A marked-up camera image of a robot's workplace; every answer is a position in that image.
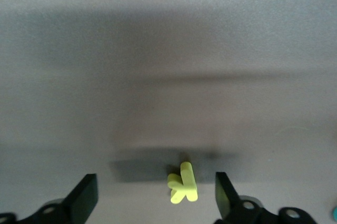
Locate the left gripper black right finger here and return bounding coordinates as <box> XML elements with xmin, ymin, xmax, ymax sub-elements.
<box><xmin>215</xmin><ymin>171</ymin><xmax>320</xmax><ymax>224</ymax></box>

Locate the yellow foam letter k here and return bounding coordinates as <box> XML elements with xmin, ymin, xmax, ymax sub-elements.
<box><xmin>167</xmin><ymin>161</ymin><xmax>199</xmax><ymax>204</ymax></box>

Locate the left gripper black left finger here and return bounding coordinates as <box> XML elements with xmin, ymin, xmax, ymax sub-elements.
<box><xmin>0</xmin><ymin>173</ymin><xmax>100</xmax><ymax>224</ymax></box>

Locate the brown table cover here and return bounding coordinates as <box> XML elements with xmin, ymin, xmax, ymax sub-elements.
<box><xmin>0</xmin><ymin>0</ymin><xmax>337</xmax><ymax>224</ymax></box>

